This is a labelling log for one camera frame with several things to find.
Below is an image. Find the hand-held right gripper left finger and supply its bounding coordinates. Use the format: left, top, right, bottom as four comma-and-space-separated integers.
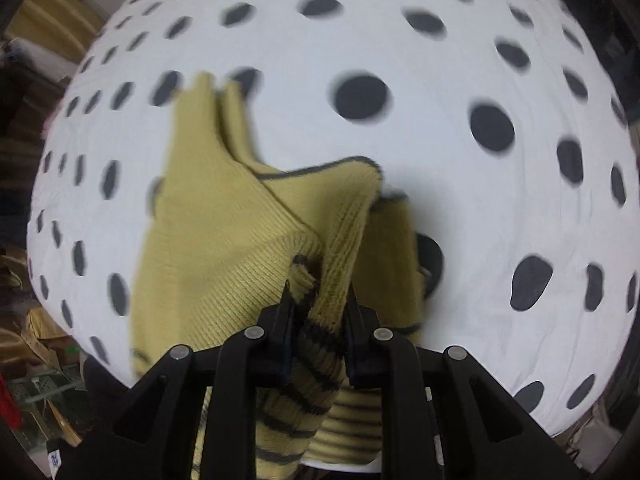
47, 280, 301, 480

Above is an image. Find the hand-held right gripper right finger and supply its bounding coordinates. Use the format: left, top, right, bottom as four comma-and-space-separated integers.
345, 282, 586, 480

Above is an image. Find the yellow striped knit sweater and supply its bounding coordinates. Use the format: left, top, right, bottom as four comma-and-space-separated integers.
127, 72, 436, 480

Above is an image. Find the white polka dot bed cover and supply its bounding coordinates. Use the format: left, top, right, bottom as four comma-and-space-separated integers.
27, 0, 640, 438

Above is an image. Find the golden crumpled cloth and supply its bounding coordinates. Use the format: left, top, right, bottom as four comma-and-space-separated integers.
0, 245, 83, 366

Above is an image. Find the red cloth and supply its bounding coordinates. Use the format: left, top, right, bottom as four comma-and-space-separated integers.
0, 377, 23, 428

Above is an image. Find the yellow curtain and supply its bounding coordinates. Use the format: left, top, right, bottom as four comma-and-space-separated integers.
7, 0, 108, 63

